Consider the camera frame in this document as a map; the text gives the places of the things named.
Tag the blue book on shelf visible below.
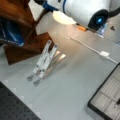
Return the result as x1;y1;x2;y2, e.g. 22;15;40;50
0;18;24;46

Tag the metal clip at notebook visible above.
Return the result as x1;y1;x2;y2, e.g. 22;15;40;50
27;40;66;86

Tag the brown wooden cabinet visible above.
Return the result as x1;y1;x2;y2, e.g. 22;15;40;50
0;0;50;65

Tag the small orange object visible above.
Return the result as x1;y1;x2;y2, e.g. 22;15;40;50
77;26;87;32

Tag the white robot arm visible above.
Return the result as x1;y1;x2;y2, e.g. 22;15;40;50
34;0;120;30

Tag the white cable with adapter block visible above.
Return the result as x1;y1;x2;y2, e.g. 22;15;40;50
69;35;120;64

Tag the grey metal drawer box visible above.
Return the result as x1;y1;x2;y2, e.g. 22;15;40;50
87;63;120;120

